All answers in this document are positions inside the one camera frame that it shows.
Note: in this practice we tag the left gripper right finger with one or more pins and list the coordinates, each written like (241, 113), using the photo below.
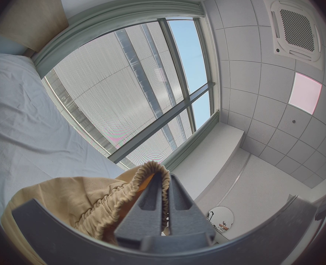
(187, 219)

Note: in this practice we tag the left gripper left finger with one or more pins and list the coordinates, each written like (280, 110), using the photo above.
(140, 219)

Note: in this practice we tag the beige trousers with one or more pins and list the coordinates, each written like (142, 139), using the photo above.
(69, 197)

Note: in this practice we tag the bed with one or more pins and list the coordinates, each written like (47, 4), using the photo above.
(27, 114)

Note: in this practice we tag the window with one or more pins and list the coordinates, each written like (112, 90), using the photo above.
(110, 92)

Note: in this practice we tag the square ceiling light panel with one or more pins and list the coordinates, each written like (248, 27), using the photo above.
(305, 92)

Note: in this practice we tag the white ceiling air conditioner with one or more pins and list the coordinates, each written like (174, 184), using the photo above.
(295, 29)

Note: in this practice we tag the round wall mirror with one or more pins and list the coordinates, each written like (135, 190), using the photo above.
(221, 215)

